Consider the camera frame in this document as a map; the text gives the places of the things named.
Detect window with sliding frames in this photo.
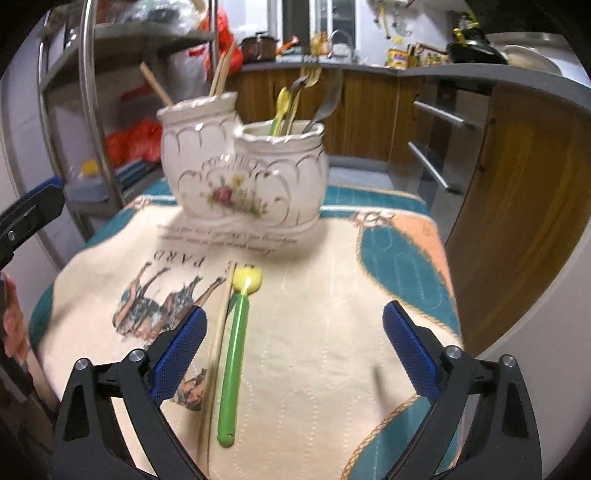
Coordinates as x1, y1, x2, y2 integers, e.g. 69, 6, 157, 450
266, 0, 358, 45

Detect red plastic bag low shelf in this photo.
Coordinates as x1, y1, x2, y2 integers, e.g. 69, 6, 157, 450
105, 118, 162, 168

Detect person left hand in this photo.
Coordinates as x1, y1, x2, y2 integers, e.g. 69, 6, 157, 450
2, 275, 30, 365

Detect wooden lower kitchen cabinets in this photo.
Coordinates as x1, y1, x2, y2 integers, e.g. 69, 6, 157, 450
297, 65, 590, 354

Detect built-in steel oven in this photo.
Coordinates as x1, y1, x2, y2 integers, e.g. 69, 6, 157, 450
389, 77, 493, 242

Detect red hanging plastic bag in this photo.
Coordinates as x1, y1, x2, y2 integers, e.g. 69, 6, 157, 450
198, 5, 243, 79

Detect white ceramic pot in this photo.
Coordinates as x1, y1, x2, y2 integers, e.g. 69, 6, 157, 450
503, 45, 562, 76

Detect gold fork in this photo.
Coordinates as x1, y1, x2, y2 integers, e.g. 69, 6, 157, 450
301, 55, 322, 89

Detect white ceramic double utensil holder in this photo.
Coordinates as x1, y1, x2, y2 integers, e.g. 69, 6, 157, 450
157, 92, 329, 234

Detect white hanging plastic bag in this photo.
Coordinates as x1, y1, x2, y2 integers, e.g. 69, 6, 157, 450
167, 44, 209, 97

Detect yellow oil bottle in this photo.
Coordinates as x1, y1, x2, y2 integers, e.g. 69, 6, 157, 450
387, 45, 409, 70

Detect chrome sink faucet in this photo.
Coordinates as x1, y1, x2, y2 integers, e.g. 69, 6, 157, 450
329, 29, 358, 63

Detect silver spoon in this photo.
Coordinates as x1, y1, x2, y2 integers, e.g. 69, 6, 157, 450
280, 75, 308, 136

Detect dark electric pressure cooker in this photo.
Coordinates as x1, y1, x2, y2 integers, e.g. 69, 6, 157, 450
240, 32, 277, 64

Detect silver fork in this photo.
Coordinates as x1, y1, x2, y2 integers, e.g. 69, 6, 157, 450
303, 69, 344, 134

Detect black wok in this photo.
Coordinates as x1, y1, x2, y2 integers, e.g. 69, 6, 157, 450
446, 28, 507, 65

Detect yellow green plastic spoon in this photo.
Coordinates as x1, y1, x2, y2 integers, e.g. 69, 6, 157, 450
216, 265, 263, 448
270, 87, 290, 137

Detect stainless steel shelf rack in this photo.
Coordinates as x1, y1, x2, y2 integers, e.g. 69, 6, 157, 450
37, 1, 218, 239

